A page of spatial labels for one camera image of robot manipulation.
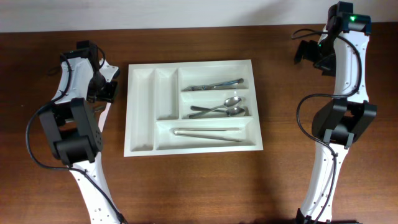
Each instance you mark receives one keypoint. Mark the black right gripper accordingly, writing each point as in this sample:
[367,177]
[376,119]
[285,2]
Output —
[309,46]

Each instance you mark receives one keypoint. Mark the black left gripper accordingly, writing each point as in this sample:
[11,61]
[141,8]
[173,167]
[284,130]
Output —
[109,96]

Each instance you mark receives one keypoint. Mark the pink plastic knife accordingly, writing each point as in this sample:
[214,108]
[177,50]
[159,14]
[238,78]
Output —
[103,116]

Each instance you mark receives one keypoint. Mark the steel tweezers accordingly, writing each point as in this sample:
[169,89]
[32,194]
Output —
[204,133]

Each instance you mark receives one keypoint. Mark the steel fork underneath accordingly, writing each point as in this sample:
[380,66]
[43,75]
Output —
[232,83]

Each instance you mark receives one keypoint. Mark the dark steel teaspoon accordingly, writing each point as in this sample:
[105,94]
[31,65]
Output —
[99,108]

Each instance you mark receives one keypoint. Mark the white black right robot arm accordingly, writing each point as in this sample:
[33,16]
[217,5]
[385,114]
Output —
[339,51]

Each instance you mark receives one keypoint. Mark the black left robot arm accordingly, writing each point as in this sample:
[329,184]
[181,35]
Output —
[73,122]

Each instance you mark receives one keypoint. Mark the white plastic cutlery tray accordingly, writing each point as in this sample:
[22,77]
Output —
[156,104]

